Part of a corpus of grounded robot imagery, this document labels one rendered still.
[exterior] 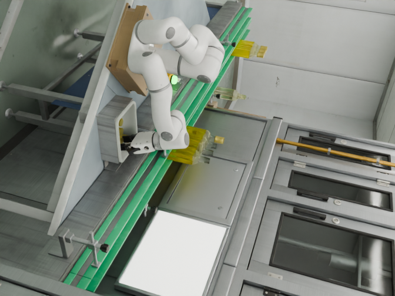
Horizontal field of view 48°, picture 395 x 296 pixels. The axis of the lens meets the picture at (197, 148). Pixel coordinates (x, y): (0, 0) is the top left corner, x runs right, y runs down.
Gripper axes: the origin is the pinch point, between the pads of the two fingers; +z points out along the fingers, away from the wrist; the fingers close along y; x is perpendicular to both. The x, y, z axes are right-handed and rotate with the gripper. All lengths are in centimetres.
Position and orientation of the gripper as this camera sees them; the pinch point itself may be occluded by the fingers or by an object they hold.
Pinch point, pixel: (124, 143)
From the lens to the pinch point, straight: 186.3
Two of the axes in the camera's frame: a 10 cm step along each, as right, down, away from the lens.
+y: 2.7, -6.0, 7.6
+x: -2.6, -8.0, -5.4
